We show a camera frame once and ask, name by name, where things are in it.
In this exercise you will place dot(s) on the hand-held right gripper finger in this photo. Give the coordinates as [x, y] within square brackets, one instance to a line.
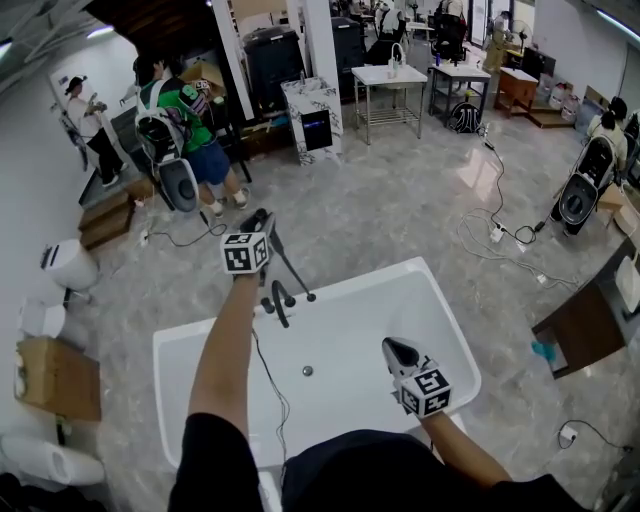
[412, 356]
[392, 362]

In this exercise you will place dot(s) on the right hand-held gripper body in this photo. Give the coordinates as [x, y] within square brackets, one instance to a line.
[425, 392]

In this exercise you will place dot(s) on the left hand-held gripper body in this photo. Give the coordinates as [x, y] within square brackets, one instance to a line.
[245, 252]

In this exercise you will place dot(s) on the person's right forearm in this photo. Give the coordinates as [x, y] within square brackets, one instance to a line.
[460, 445]

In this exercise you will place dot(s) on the person's left forearm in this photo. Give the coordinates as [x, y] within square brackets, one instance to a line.
[225, 350]

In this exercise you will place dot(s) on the white bathtub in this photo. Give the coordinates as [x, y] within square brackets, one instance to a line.
[350, 325]

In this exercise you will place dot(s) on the black round faucet knob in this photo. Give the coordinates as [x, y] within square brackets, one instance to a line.
[268, 305]

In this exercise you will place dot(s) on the small white power strip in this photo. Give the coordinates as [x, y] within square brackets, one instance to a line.
[144, 238]

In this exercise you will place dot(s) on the person's black clothes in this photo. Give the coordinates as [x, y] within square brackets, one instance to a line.
[360, 475]

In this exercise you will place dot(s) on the teal cloth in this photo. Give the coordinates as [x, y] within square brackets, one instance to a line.
[542, 350]

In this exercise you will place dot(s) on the marble pattern cabinet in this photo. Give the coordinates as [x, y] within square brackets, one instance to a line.
[310, 95]

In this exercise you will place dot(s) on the wooden step platform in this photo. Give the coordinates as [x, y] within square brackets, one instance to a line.
[107, 220]

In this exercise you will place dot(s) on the open cardboard box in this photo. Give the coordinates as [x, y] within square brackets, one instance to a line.
[210, 75]

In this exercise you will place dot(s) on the grey metal cabinet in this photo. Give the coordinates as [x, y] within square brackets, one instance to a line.
[125, 125]

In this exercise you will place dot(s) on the round white toilet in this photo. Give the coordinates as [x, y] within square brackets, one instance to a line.
[75, 270]

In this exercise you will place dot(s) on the dark wooden cabinet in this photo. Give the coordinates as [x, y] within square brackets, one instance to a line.
[585, 325]

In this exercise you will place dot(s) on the metal table with white sink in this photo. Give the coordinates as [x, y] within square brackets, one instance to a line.
[370, 74]

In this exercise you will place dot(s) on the tall black cabinet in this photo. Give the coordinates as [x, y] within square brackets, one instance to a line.
[346, 55]

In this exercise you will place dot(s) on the brown wooden staircase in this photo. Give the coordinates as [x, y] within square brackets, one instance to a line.
[165, 25]

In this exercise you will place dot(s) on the black bag white pattern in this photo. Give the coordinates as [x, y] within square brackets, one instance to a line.
[465, 119]

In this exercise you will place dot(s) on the brown cardboard box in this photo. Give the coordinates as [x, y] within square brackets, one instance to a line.
[622, 215]
[65, 380]

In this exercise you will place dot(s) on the white basin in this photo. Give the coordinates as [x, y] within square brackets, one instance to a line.
[631, 285]

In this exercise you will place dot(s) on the long ceiling tube light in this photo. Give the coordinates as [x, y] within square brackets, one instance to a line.
[617, 22]
[5, 47]
[100, 32]

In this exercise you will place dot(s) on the black office chair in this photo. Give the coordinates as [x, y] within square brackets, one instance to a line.
[450, 35]

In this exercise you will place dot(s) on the brown wooden desk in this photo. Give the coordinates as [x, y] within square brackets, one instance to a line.
[517, 85]

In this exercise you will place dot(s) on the long white toilet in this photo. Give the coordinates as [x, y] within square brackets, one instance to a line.
[45, 460]

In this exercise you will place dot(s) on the black standing fan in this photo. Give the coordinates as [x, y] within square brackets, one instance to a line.
[520, 32]

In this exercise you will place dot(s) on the dark frame white-top table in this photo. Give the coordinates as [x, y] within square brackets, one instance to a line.
[462, 72]

